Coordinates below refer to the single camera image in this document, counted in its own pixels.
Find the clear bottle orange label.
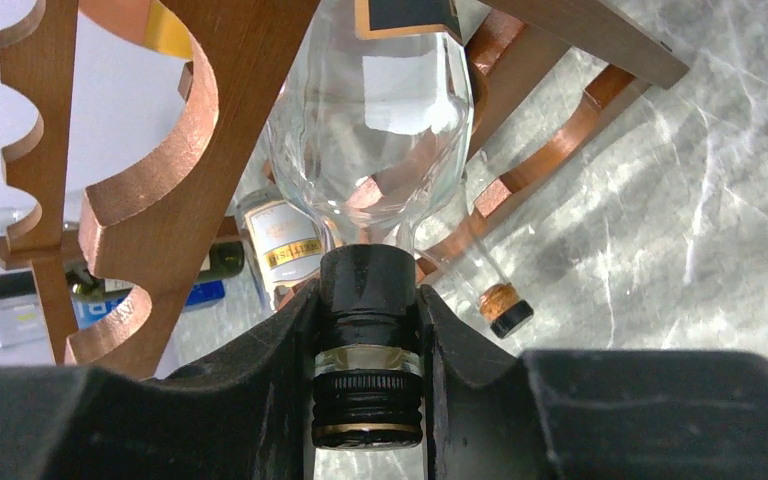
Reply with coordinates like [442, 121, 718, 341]
[267, 1, 474, 450]

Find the wooden wine rack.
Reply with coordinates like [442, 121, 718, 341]
[0, 0, 691, 382]

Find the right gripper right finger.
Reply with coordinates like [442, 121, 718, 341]
[418, 286, 768, 479]

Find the dark wine bottle white label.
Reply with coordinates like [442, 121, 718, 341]
[0, 241, 245, 302]

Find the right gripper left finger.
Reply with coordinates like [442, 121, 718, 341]
[0, 281, 318, 479]

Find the clear bottle rack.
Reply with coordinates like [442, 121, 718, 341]
[235, 185, 324, 317]
[415, 175, 534, 339]

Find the clear glass bottle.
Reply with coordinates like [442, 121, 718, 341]
[0, 188, 87, 236]

